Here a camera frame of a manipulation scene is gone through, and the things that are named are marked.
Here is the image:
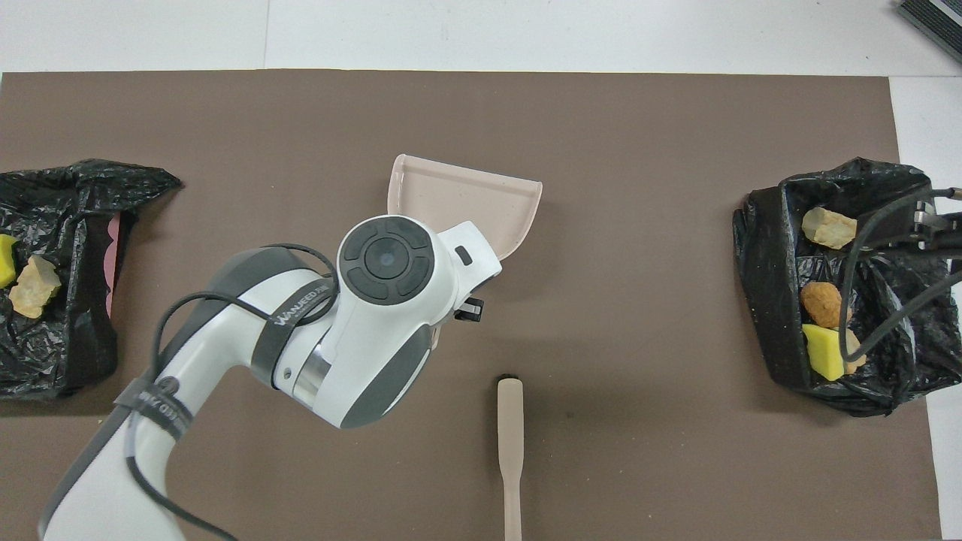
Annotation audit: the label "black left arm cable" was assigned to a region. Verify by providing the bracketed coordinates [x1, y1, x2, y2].
[124, 243, 339, 541]

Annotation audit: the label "brown table mat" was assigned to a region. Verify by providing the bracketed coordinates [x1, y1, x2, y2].
[0, 69, 942, 541]

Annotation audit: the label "pale tan bread chunk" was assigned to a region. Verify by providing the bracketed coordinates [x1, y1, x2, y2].
[802, 207, 858, 250]

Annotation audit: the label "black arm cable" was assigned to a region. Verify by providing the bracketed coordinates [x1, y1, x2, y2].
[839, 188, 962, 403]
[124, 243, 339, 541]

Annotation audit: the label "beige hand brush black bristles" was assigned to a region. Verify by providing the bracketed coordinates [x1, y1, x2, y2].
[497, 374, 525, 541]

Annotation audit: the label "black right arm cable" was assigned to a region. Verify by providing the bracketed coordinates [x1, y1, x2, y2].
[839, 188, 962, 403]

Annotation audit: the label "beige plastic dustpan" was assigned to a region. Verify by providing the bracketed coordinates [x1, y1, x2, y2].
[387, 154, 543, 261]

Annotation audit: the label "brown round bun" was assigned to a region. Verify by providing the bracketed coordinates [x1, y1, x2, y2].
[801, 282, 846, 328]

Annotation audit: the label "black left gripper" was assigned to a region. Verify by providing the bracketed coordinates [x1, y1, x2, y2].
[431, 298, 486, 331]

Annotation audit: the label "black bag lined pink bin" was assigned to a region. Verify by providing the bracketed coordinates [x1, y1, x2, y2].
[0, 159, 183, 400]

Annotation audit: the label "dark grey ribbed object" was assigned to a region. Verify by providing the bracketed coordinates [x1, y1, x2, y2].
[894, 0, 962, 65]

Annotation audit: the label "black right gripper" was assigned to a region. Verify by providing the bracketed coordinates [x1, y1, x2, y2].
[854, 186, 962, 256]

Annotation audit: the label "sliced orange bread toy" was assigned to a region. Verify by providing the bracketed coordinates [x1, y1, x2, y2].
[8, 255, 63, 319]

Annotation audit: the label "pale bread piece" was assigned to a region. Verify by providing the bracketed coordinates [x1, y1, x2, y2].
[838, 325, 867, 375]

